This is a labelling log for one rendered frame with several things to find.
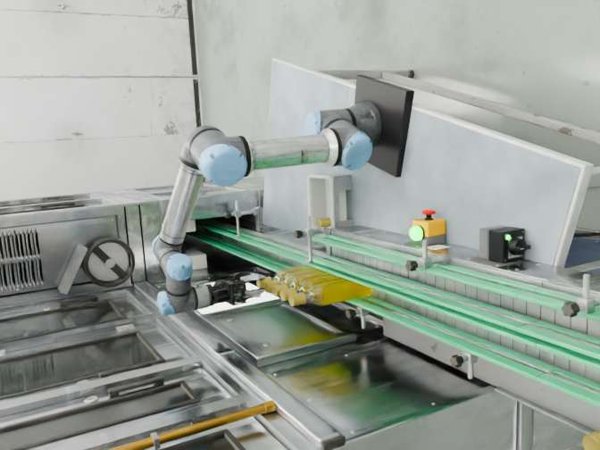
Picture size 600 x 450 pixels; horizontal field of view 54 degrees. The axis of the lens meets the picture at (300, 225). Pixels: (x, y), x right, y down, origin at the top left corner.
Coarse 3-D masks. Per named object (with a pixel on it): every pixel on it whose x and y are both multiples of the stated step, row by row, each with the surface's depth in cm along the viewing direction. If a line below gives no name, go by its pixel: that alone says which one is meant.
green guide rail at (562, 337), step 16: (352, 272) 181; (368, 272) 181; (384, 272) 179; (400, 288) 161; (416, 288) 161; (432, 288) 159; (448, 304) 145; (464, 304) 144; (480, 304) 143; (496, 320) 132; (512, 320) 132; (528, 320) 131; (544, 336) 121; (560, 336) 120; (576, 336) 120; (592, 336) 119; (592, 352) 111
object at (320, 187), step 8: (312, 176) 219; (320, 176) 215; (328, 176) 211; (312, 184) 224; (320, 184) 225; (328, 184) 224; (312, 192) 225; (320, 192) 226; (328, 192) 225; (312, 200) 225; (320, 200) 226; (328, 200) 226; (312, 208) 225; (320, 208) 227; (328, 208) 227; (312, 216) 226; (320, 216) 227; (328, 216) 227; (312, 224) 226
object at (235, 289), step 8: (224, 280) 189; (232, 280) 190; (240, 280) 187; (216, 288) 187; (224, 288) 185; (232, 288) 184; (240, 288) 186; (216, 296) 182; (224, 296) 183; (232, 296) 184; (240, 296) 186; (232, 304) 185
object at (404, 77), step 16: (400, 80) 267; (416, 80) 260; (448, 96) 242; (464, 96) 234; (496, 112) 221; (512, 112) 214; (528, 112) 210; (560, 128) 198; (576, 128) 193; (592, 176) 141
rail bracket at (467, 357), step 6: (456, 354) 140; (468, 354) 140; (450, 360) 140; (456, 360) 138; (462, 360) 139; (468, 360) 140; (474, 360) 141; (456, 366) 138; (468, 366) 142; (468, 372) 142
